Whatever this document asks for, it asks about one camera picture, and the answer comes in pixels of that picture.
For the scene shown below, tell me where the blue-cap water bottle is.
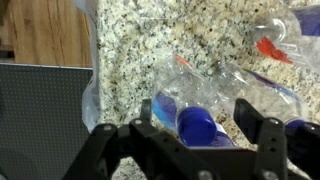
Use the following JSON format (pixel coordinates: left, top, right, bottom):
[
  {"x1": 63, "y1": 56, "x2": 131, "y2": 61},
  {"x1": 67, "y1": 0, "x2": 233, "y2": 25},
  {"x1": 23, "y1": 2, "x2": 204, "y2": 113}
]
[
  {"x1": 217, "y1": 63, "x2": 308, "y2": 127},
  {"x1": 152, "y1": 54, "x2": 234, "y2": 147}
]

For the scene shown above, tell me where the water bottle with red label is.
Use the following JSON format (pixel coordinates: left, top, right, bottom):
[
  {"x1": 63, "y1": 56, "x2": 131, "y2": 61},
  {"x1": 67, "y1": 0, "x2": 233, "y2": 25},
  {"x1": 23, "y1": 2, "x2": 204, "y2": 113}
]
[{"x1": 252, "y1": 5, "x2": 320, "y2": 73}]

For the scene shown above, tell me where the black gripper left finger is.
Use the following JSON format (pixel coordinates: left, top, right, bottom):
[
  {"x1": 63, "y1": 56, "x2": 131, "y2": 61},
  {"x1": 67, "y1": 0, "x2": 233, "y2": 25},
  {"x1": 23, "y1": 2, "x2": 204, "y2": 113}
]
[{"x1": 61, "y1": 98, "x2": 221, "y2": 180}]

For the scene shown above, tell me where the clear plastic bin bag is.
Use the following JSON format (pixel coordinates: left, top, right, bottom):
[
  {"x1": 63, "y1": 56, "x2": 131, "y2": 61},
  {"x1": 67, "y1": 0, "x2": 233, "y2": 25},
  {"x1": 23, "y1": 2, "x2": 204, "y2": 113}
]
[{"x1": 73, "y1": 0, "x2": 100, "y2": 132}]

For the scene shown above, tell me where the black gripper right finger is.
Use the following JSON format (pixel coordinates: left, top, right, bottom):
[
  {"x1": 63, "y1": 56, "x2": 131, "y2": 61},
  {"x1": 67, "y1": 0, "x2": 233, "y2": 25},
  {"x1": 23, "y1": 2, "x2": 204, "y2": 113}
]
[{"x1": 233, "y1": 98, "x2": 320, "y2": 180}]

